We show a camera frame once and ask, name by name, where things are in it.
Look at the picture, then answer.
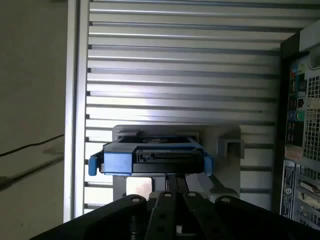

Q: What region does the black PC case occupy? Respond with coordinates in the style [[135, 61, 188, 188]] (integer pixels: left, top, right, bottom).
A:
[[271, 23, 320, 232]]

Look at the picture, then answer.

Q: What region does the hard disk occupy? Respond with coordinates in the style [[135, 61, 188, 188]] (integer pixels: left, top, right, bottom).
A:
[[88, 134, 215, 177]]

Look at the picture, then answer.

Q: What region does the grey parts rack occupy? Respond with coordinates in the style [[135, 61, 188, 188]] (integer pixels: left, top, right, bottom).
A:
[[111, 124, 245, 204]]

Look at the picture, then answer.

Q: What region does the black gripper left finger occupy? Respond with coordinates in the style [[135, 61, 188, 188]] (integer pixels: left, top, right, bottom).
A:
[[29, 174, 177, 240]]

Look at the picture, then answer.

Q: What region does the thin black floor cable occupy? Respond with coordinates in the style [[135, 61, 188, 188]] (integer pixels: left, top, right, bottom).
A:
[[0, 133, 65, 157]]

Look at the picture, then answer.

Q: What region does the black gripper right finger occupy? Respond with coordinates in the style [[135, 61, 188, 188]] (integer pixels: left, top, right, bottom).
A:
[[176, 174, 320, 240]]

